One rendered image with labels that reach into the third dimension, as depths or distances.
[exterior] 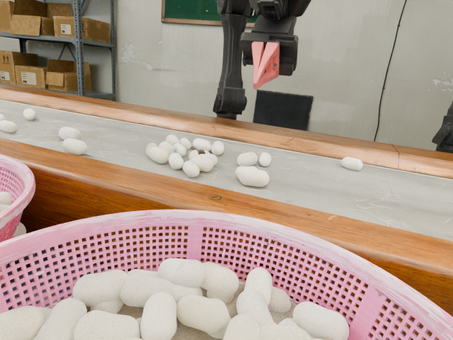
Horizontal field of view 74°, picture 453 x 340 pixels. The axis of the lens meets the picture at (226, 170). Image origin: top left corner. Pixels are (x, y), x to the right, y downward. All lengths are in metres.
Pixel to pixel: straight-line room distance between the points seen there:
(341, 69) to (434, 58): 0.58
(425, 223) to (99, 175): 0.34
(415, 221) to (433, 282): 0.14
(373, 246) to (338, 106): 2.26
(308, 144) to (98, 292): 0.47
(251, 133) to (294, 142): 0.09
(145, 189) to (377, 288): 0.19
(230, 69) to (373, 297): 0.76
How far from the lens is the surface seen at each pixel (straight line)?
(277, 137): 0.60
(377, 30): 2.50
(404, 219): 0.38
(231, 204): 0.26
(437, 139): 0.92
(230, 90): 0.88
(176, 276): 0.21
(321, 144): 0.59
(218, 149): 0.48
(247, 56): 0.61
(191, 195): 0.27
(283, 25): 0.59
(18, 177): 0.34
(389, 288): 0.21
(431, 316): 0.20
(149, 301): 0.19
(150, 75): 2.91
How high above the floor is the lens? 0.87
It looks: 18 degrees down
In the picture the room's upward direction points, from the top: 6 degrees clockwise
